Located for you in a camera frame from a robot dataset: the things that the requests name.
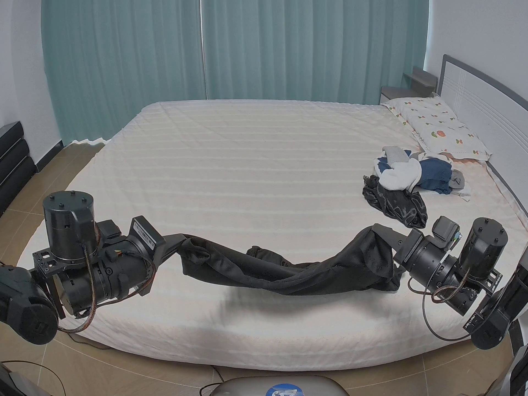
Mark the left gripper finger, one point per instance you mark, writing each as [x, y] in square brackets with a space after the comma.
[171, 248]

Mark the blue-green curtain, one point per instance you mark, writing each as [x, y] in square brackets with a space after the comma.
[313, 35]
[123, 56]

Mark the bed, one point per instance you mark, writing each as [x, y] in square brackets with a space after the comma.
[247, 159]

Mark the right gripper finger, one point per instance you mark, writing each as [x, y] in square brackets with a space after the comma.
[394, 239]

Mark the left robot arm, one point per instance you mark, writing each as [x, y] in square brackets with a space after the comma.
[70, 221]

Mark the black chest of drawers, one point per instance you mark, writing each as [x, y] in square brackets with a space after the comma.
[14, 159]

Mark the black T-shirt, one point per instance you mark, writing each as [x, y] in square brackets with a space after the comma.
[288, 274]

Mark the white printed pillow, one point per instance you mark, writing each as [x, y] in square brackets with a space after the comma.
[437, 126]

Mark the grey bedside table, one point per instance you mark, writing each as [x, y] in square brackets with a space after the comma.
[420, 81]

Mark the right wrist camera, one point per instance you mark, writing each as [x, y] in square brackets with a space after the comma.
[445, 229]

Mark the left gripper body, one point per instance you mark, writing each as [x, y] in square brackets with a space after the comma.
[119, 274]

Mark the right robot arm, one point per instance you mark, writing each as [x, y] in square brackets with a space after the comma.
[486, 246]

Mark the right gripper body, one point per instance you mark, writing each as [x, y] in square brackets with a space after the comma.
[429, 262]

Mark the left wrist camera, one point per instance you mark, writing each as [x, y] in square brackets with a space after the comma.
[109, 229]

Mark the pile of clothes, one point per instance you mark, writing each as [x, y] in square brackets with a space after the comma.
[398, 175]

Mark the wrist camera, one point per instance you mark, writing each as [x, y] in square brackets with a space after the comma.
[445, 229]
[109, 229]

